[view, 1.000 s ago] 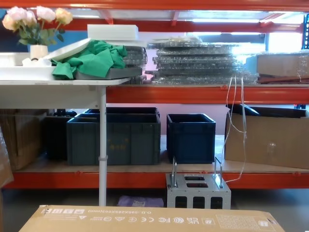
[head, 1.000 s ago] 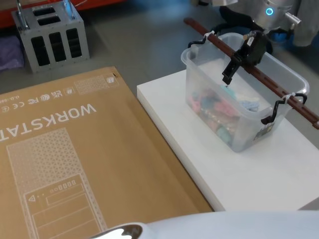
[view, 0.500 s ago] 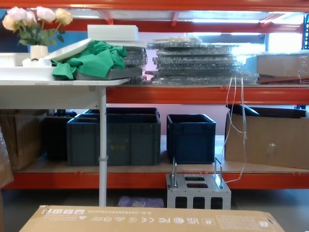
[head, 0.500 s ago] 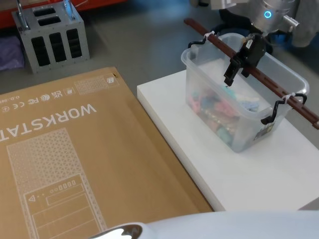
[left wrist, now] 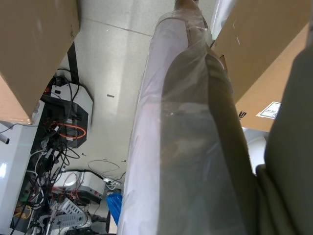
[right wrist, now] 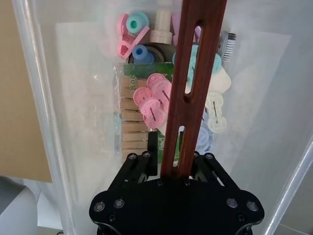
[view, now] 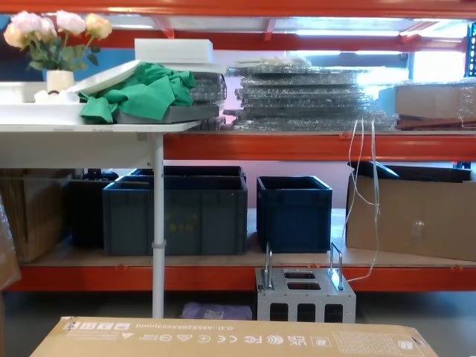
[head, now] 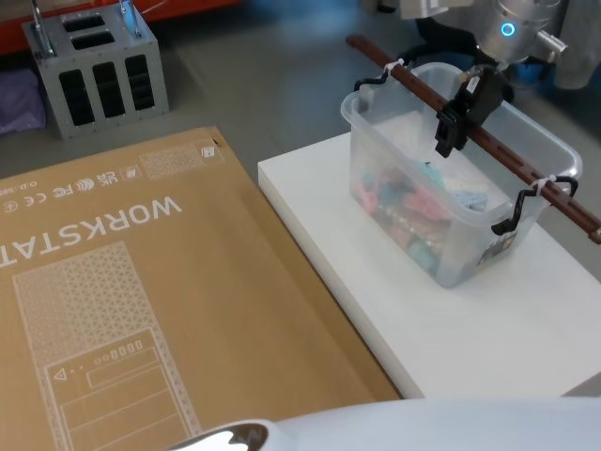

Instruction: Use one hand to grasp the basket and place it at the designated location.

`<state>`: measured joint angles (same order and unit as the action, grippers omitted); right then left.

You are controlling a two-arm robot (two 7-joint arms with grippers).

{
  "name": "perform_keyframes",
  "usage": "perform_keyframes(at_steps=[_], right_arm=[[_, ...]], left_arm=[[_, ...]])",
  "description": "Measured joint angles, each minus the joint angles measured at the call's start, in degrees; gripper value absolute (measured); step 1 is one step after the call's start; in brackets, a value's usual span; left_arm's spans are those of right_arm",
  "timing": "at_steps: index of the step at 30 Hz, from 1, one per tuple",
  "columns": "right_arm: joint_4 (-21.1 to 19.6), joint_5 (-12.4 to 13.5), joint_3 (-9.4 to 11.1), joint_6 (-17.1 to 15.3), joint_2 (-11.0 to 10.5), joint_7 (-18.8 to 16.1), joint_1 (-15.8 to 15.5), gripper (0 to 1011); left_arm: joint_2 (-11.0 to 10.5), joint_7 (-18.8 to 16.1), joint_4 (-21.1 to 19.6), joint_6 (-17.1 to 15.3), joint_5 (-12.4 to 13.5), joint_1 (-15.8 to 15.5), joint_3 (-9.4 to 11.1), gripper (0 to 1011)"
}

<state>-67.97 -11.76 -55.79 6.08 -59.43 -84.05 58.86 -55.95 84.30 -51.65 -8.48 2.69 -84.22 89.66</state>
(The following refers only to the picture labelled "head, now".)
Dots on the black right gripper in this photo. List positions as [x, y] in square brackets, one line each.
[483, 96]

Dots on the light blue cloth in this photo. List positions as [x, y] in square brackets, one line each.
[465, 195]

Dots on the clear plastic storage bin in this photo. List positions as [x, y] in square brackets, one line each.
[375, 141]

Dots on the white zip tie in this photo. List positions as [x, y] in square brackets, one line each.
[393, 68]
[540, 183]

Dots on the pile of colourful plastic pegs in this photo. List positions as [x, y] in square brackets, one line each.
[399, 202]

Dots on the blue object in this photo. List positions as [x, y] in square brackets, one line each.
[530, 74]

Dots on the dark label on bin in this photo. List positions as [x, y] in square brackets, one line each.
[497, 249]

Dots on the grey hanging cloth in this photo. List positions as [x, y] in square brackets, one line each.
[580, 42]

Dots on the white flat platform board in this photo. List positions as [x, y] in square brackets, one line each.
[469, 329]

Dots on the orange red beam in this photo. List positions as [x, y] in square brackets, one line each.
[235, 9]

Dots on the large brown cardboard box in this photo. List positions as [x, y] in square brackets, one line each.
[197, 282]

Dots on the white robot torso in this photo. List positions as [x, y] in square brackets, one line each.
[422, 427]

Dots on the grey metal slotted box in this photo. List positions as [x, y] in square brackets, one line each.
[51, 80]

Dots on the purple bag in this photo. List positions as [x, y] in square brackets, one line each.
[19, 103]

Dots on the brown slotted rail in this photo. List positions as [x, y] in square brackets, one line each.
[497, 149]

